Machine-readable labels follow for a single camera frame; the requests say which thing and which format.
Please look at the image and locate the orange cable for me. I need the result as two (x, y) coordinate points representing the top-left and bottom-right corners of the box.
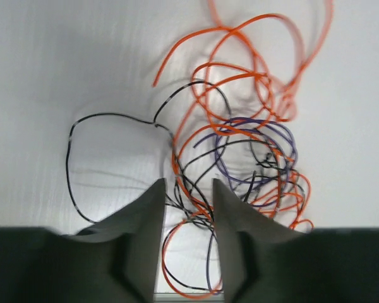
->
(152, 0), (334, 300)

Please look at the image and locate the aluminium mounting rail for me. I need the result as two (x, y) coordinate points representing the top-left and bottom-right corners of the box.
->
(154, 293), (224, 303)

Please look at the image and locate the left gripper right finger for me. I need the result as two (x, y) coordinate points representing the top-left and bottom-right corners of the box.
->
(212, 179), (379, 302)

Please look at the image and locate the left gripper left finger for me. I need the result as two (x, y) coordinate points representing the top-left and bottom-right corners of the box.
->
(0, 179), (165, 302)

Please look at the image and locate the black cable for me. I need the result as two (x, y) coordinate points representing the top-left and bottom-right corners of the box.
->
(65, 80), (304, 291)

